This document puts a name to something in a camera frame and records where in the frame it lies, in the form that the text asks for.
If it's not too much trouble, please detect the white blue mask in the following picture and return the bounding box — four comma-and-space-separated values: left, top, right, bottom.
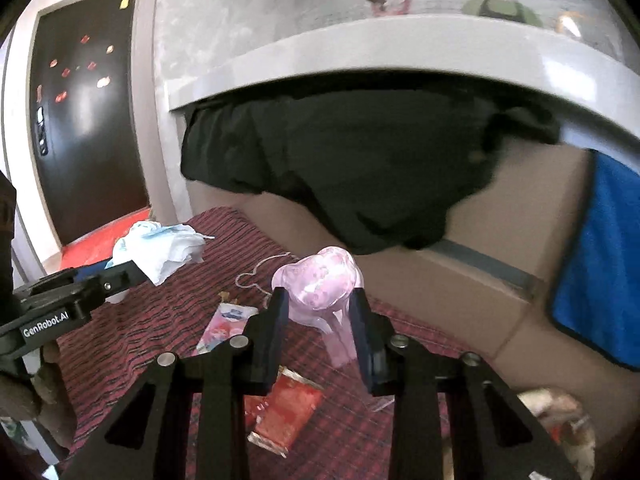
106, 221, 214, 286

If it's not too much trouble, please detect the pink plastic packaging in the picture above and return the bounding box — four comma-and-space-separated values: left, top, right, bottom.
234, 245, 396, 413

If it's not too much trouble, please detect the trash bin with bag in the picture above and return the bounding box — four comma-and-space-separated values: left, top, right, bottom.
518, 388, 597, 479

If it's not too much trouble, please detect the red doormat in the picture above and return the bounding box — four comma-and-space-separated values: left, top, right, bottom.
58, 208, 151, 270

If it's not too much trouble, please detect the cartoon snack packet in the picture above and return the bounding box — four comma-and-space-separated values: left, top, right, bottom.
192, 292, 259, 356

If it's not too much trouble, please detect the red snack wrapper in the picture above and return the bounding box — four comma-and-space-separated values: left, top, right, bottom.
244, 366, 323, 458

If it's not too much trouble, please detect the red plaid cloth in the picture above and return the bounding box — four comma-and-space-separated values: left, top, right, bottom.
54, 206, 501, 480

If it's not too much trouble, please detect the black door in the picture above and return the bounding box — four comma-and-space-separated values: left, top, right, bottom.
29, 0, 149, 245

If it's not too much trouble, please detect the blue towel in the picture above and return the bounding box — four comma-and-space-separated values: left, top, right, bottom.
547, 150, 639, 372

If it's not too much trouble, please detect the black cloth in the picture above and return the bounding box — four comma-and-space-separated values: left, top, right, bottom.
181, 89, 560, 255

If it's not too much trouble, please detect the grey countertop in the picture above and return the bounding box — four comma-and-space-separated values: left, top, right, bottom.
168, 14, 639, 136

